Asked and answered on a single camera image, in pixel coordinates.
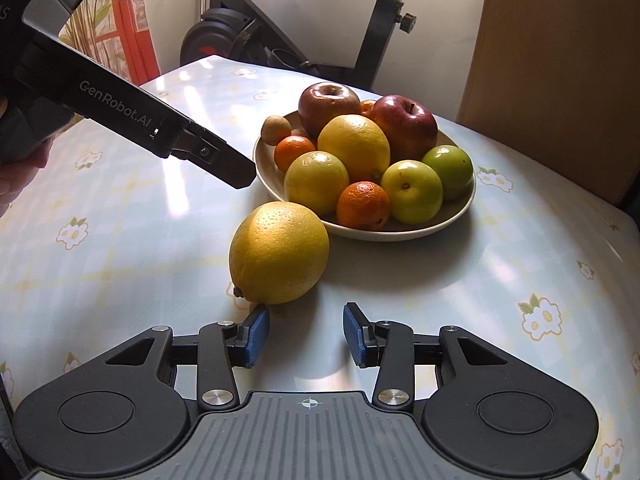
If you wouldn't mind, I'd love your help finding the small brown kiwi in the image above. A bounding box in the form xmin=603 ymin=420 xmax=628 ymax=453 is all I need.
xmin=260 ymin=115 xmax=292 ymax=146

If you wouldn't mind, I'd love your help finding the small orange mandarin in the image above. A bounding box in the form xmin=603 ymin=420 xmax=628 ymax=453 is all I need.
xmin=273 ymin=134 xmax=316 ymax=174

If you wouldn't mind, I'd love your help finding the yellow-green citrus fruit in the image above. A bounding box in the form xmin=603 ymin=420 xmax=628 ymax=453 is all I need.
xmin=284 ymin=151 xmax=350 ymax=217

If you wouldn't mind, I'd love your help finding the yellow lemon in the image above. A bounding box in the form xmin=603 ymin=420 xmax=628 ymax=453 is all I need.
xmin=229 ymin=202 xmax=330 ymax=306

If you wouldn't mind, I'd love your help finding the dark red apple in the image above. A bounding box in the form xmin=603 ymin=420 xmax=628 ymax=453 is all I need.
xmin=297 ymin=81 xmax=361 ymax=139

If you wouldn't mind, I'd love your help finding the large yellow orange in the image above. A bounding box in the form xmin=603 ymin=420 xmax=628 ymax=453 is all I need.
xmin=318 ymin=114 xmax=390 ymax=182

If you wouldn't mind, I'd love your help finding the small partly hidden mandarin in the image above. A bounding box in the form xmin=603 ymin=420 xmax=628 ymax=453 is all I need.
xmin=360 ymin=100 xmax=376 ymax=119

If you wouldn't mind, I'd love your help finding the bright red apple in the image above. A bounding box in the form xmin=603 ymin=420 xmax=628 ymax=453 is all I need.
xmin=370 ymin=94 xmax=438 ymax=162

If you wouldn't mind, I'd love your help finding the yellow-green apple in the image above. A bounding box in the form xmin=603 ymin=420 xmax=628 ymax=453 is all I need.
xmin=380 ymin=159 xmax=444 ymax=226

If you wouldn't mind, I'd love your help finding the green apple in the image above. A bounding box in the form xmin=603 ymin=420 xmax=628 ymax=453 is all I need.
xmin=422 ymin=145 xmax=474 ymax=202

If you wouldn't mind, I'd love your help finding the person's hand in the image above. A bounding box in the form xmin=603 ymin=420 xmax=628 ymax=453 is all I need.
xmin=0 ymin=138 xmax=53 ymax=216

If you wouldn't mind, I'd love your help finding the cream ceramic plate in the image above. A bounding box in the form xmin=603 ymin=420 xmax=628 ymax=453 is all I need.
xmin=254 ymin=100 xmax=475 ymax=240

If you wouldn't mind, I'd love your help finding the red floral curtain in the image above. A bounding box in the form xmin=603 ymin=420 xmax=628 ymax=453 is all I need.
xmin=58 ymin=0 xmax=160 ymax=86

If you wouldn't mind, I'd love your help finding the black exercise bike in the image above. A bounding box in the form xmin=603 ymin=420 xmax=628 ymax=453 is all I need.
xmin=178 ymin=0 xmax=474 ymax=92

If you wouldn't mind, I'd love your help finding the wooden headboard panel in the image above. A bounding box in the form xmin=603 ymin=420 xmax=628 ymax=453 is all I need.
xmin=457 ymin=0 xmax=639 ymax=204

